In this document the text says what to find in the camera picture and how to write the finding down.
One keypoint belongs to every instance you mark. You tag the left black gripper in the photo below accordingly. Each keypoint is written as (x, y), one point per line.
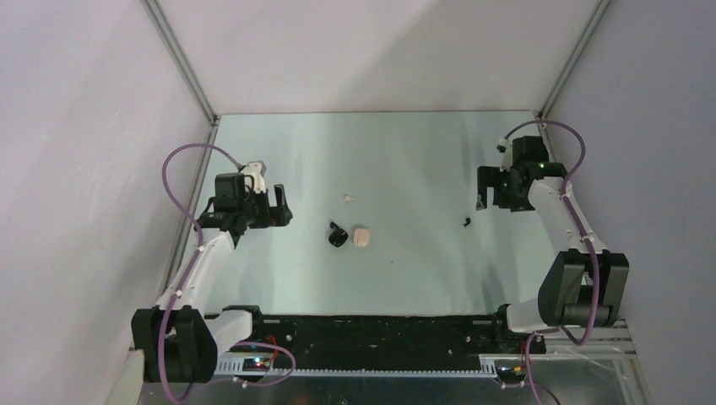
(273, 216)

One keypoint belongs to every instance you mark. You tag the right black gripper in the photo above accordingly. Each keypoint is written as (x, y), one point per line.
(493, 180)

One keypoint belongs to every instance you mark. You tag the beige earbud charging case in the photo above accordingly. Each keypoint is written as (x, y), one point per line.
(361, 237)

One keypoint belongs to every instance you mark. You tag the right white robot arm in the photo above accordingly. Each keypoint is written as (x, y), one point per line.
(585, 284)

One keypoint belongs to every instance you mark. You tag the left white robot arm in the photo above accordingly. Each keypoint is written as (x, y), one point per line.
(181, 345)

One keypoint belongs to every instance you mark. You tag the black earbud charging case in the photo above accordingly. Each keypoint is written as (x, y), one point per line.
(338, 236)

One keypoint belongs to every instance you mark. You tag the left controller board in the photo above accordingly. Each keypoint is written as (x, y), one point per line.
(256, 365)

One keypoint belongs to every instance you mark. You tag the controller board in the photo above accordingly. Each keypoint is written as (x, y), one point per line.
(511, 376)
(256, 365)

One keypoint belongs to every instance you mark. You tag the right controller board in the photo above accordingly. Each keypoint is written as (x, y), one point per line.
(511, 376)

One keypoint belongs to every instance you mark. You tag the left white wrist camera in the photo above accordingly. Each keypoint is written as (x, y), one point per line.
(253, 174)

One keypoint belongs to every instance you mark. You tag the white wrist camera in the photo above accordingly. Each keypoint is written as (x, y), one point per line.
(506, 149)
(253, 174)

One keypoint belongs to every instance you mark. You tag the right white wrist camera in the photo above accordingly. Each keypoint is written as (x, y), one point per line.
(506, 149)

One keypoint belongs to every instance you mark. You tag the right aluminium frame post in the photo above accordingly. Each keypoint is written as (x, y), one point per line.
(586, 35)

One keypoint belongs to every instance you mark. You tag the aluminium frame post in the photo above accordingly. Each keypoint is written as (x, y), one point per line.
(173, 46)
(586, 35)

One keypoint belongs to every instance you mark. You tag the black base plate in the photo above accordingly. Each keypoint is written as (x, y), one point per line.
(384, 342)

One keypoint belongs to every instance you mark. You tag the grey slotted cable duct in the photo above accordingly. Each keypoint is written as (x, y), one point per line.
(235, 366)

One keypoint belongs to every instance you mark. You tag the left aluminium frame post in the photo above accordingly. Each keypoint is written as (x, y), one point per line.
(173, 46)

